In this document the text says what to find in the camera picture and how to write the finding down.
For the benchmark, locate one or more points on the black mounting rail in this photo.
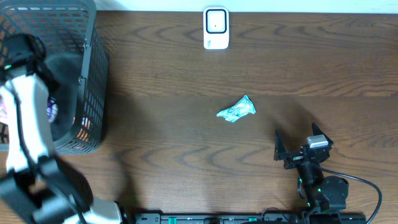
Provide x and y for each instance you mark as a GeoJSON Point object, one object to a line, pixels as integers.
{"type": "Point", "coordinates": [270, 218]}

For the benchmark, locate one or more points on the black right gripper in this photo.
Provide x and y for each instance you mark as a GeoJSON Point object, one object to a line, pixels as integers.
{"type": "Point", "coordinates": [293, 159]}

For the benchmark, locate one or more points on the dark plastic mesh basket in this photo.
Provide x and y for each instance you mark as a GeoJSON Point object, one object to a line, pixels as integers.
{"type": "Point", "coordinates": [77, 59]}

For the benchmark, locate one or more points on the teal snack packet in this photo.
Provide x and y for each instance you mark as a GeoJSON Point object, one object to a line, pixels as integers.
{"type": "Point", "coordinates": [242, 108]}

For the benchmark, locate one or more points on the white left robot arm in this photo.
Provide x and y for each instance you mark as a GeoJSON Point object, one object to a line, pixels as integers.
{"type": "Point", "coordinates": [39, 186]}

